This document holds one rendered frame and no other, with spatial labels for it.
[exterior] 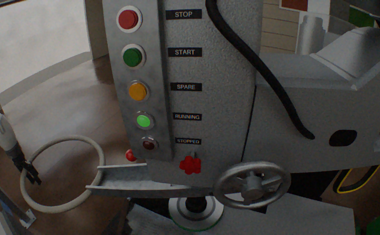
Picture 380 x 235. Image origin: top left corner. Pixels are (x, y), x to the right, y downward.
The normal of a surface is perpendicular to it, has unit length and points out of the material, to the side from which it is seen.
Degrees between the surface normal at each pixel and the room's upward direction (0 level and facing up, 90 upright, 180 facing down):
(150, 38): 90
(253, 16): 90
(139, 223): 45
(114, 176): 16
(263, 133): 90
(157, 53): 90
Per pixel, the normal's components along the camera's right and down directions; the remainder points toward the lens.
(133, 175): -0.29, -0.82
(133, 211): -0.29, -0.23
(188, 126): -0.12, 0.55
